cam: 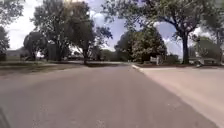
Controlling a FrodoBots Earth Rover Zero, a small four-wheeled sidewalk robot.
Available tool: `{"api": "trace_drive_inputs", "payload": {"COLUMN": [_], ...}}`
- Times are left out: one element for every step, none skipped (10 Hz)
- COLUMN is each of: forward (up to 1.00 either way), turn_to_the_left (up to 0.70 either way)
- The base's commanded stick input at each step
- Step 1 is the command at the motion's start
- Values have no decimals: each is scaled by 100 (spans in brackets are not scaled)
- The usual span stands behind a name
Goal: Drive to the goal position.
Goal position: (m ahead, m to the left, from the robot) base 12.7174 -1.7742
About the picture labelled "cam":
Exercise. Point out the dark asphalt road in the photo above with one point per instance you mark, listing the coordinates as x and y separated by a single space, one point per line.
100 96

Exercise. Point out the dense round tree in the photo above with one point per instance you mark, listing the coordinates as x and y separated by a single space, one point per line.
146 45

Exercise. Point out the big sunlit tree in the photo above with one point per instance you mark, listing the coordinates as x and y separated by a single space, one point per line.
73 30

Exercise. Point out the tall spreading tree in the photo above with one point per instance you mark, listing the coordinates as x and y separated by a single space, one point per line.
185 36

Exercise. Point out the small round tree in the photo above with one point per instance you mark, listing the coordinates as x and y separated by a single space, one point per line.
33 43

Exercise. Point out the grass verge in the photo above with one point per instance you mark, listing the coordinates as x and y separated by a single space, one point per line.
30 67

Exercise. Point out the pale concrete kerb strip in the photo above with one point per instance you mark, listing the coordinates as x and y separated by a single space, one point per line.
196 86

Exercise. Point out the building behind trees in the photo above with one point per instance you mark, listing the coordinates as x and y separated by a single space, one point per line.
206 53

